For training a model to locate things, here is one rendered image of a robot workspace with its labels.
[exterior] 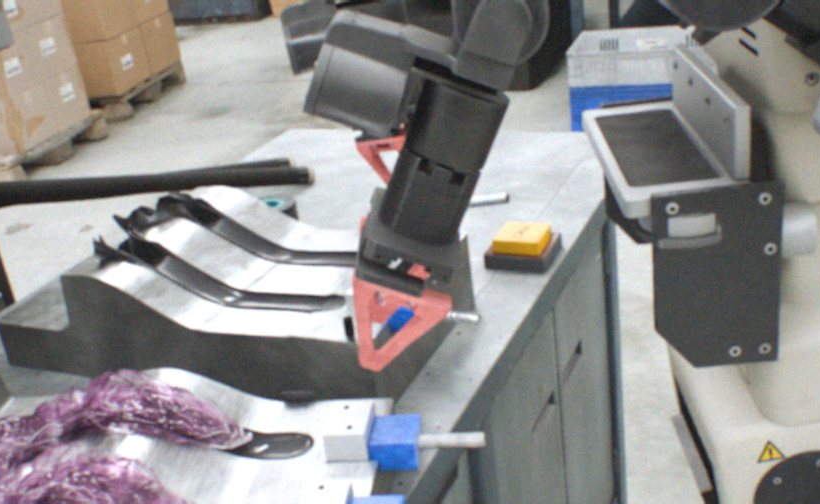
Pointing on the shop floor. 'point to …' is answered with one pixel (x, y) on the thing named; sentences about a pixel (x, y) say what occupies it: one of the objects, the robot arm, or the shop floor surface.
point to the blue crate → (595, 95)
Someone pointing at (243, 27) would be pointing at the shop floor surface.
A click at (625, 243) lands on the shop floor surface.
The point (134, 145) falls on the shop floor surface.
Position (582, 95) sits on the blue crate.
